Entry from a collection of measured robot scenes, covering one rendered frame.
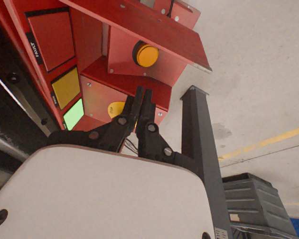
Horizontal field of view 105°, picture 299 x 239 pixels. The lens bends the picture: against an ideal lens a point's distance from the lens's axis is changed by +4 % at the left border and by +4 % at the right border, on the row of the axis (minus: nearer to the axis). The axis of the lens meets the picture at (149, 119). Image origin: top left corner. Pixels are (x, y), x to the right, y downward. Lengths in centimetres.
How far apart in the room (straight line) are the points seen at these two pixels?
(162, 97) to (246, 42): 86
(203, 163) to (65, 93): 60
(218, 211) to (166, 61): 57
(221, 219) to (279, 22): 101
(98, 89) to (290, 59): 115
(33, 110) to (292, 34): 120
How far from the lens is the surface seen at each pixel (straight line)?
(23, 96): 32
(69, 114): 23
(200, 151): 67
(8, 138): 34
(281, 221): 275
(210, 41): 97
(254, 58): 110
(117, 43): 21
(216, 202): 64
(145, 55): 21
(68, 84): 20
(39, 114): 36
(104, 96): 22
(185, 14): 81
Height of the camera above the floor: 92
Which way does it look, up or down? 41 degrees down
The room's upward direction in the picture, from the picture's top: 164 degrees counter-clockwise
